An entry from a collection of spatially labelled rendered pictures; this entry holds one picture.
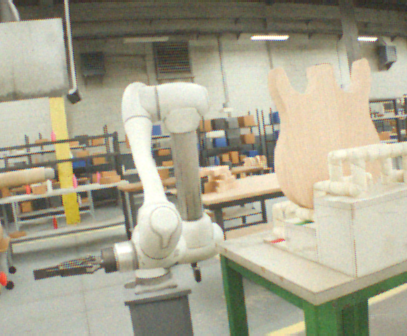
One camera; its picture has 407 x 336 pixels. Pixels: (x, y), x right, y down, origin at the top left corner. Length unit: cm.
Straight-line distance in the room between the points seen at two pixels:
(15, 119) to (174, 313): 1074
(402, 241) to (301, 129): 38
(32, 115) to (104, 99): 219
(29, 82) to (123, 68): 1164
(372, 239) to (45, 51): 77
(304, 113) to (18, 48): 70
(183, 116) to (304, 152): 54
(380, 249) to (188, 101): 83
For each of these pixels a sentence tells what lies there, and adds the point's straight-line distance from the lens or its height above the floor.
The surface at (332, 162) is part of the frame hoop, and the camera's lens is 95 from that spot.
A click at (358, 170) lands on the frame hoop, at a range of 89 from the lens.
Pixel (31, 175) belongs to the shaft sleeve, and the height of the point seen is 125.
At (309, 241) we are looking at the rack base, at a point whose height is 98.
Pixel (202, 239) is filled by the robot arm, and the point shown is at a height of 89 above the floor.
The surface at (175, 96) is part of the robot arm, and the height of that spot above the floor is 145.
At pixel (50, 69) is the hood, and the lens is 72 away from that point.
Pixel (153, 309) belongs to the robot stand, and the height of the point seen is 64.
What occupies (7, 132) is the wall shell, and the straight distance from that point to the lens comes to 1202.
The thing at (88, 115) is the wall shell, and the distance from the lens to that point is 1197.
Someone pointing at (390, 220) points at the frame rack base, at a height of 104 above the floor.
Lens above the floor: 126
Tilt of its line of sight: 3 degrees down
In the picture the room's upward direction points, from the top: 8 degrees counter-clockwise
